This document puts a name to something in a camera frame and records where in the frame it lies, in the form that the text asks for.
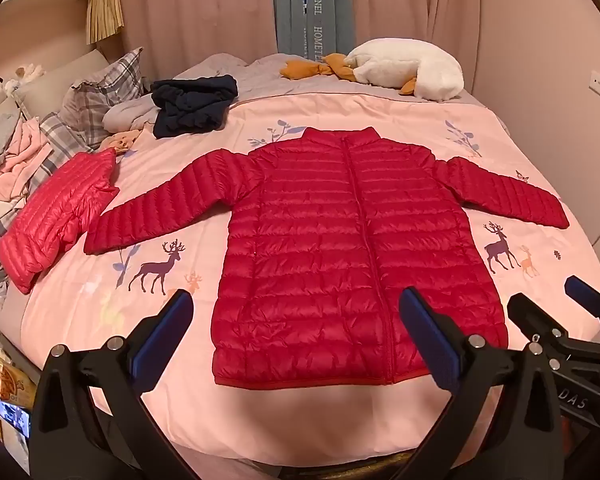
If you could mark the small plaid pillow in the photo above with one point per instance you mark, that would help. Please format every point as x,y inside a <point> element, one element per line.
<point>62,137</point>

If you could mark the red puffer jacket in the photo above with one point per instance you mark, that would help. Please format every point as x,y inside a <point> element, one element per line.
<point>330,260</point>

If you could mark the white goose plush toy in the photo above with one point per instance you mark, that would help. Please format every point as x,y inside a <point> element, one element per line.
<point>405,67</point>

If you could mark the blue grey lettered curtain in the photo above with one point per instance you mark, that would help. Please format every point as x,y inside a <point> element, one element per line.
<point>312,5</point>

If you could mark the pink garment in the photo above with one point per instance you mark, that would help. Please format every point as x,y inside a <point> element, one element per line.
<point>17,160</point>

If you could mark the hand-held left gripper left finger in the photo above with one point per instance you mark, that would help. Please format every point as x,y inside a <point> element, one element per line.
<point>162,332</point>

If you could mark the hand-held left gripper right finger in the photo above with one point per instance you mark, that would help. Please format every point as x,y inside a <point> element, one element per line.
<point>430,341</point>

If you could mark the pink deer-print duvet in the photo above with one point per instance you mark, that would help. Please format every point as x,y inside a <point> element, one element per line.
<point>305,425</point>

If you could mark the peach plush toy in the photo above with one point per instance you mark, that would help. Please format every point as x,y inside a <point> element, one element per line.
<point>120,141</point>

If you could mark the navy blue garment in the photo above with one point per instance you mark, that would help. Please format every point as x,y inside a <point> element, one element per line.
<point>192,105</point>

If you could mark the coral pink puffer jacket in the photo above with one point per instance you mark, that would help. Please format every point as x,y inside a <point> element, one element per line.
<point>55,215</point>

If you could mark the light grey garment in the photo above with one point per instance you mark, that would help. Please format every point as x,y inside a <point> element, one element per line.
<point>127,115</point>

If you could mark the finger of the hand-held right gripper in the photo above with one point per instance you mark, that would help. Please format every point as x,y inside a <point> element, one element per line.
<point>582,290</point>
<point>530,310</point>

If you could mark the beige headboard cushion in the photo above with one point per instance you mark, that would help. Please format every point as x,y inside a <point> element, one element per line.
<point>55,77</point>

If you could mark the pink curtain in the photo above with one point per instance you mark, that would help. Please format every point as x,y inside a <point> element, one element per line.
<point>200,10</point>
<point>410,0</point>

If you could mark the large plaid pillow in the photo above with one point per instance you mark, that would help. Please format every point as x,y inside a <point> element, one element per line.
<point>102,95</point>

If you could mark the yellow printed bag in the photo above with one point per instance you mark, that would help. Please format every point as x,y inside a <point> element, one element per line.
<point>7,377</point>

